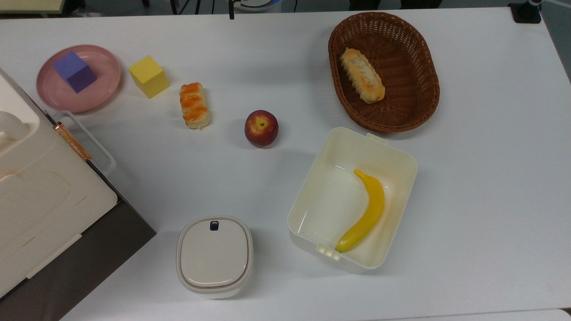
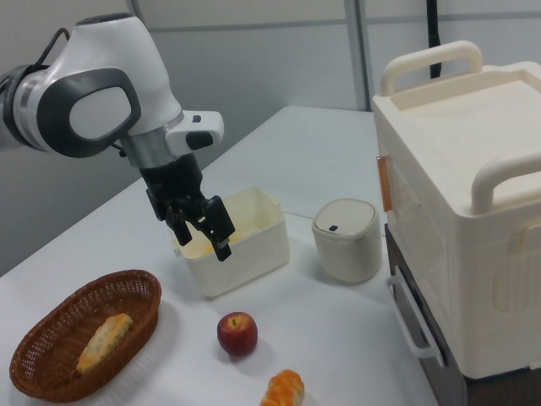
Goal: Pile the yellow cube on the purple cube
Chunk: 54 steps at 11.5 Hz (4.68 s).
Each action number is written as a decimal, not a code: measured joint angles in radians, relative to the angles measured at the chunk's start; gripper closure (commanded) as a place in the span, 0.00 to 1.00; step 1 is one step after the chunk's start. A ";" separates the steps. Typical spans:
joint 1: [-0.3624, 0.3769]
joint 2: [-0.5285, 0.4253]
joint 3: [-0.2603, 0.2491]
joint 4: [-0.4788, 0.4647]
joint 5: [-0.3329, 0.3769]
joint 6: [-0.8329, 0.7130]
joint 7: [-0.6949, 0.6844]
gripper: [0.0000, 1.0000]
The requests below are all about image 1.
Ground yellow foam cube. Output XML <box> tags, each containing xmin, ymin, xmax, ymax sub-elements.
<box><xmin>129</xmin><ymin>55</ymin><xmax>170</xmax><ymax>99</ymax></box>

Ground purple foam cube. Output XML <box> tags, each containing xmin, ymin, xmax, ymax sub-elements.
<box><xmin>52</xmin><ymin>51</ymin><xmax>97</xmax><ymax>94</ymax></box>

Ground blue white round object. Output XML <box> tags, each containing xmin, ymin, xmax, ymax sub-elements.
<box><xmin>236</xmin><ymin>0</ymin><xmax>282</xmax><ymax>12</ymax></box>

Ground orange striped bread roll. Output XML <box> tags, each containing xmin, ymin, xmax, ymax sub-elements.
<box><xmin>179</xmin><ymin>82</ymin><xmax>211</xmax><ymax>130</ymax></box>

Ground pink round plate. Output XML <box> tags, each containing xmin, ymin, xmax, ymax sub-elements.
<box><xmin>36</xmin><ymin>45</ymin><xmax>122</xmax><ymax>114</ymax></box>

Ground red apple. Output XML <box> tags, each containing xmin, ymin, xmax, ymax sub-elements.
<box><xmin>244</xmin><ymin>110</ymin><xmax>279</xmax><ymax>148</ymax></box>

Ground pale yellow side table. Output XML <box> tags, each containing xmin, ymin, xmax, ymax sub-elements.
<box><xmin>0</xmin><ymin>0</ymin><xmax>66</xmax><ymax>15</ymax></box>

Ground tan crusty bread loaf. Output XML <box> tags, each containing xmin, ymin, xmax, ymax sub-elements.
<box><xmin>339</xmin><ymin>48</ymin><xmax>385</xmax><ymax>104</ymax></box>

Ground brown wicker basket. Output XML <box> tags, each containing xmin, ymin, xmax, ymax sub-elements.
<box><xmin>328</xmin><ymin>12</ymin><xmax>440</xmax><ymax>133</ymax></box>

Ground white open plastic bin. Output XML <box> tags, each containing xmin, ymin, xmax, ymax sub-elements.
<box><xmin>287</xmin><ymin>127</ymin><xmax>418</xmax><ymax>274</ymax></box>

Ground white countertop appliance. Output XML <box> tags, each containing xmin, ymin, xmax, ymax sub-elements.
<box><xmin>0</xmin><ymin>67</ymin><xmax>119</xmax><ymax>298</ymax></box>

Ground yellow banana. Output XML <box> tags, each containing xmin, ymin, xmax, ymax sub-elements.
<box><xmin>335</xmin><ymin>169</ymin><xmax>385</xmax><ymax>253</ymax></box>

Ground white lidded square container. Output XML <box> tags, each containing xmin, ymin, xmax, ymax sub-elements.
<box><xmin>176</xmin><ymin>216</ymin><xmax>253</xmax><ymax>299</ymax></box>

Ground dark appliance door panel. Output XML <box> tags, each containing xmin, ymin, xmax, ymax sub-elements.
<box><xmin>0</xmin><ymin>196</ymin><xmax>157</xmax><ymax>321</ymax></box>

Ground clear plastic appliance handle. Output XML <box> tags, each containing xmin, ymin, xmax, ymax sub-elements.
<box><xmin>50</xmin><ymin>110</ymin><xmax>117</xmax><ymax>177</ymax></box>

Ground copper appliance handle bar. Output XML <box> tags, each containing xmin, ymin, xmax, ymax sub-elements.
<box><xmin>54</xmin><ymin>122</ymin><xmax>92</xmax><ymax>161</ymax></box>

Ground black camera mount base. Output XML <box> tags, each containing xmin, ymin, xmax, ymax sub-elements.
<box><xmin>509</xmin><ymin>0</ymin><xmax>543</xmax><ymax>24</ymax></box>

